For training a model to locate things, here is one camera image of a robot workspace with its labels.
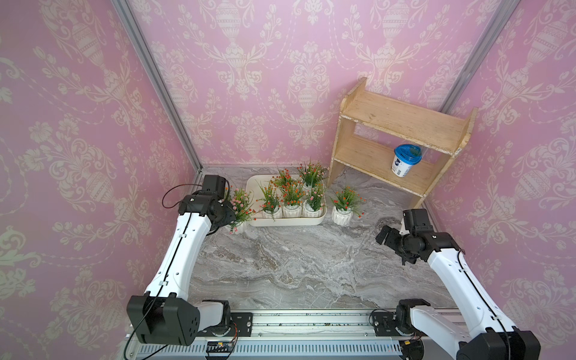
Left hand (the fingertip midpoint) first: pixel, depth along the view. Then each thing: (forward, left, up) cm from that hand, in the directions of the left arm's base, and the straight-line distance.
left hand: (227, 218), depth 79 cm
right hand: (-5, -58, -7) cm, 59 cm away
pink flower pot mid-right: (+13, -14, -7) cm, 20 cm away
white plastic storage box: (+26, -4, -10) cm, 28 cm away
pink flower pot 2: (+12, -32, -10) cm, 35 cm away
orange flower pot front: (+12, -23, -5) cm, 26 cm away
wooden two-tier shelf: (+24, -63, +15) cm, 69 cm away
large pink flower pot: (-1, -6, +8) cm, 10 cm away
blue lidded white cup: (+19, -64, +13) cm, 68 cm away
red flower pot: (+23, -19, -6) cm, 30 cm away
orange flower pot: (+12, -45, -6) cm, 47 cm away
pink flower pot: (+25, -31, -3) cm, 40 cm away
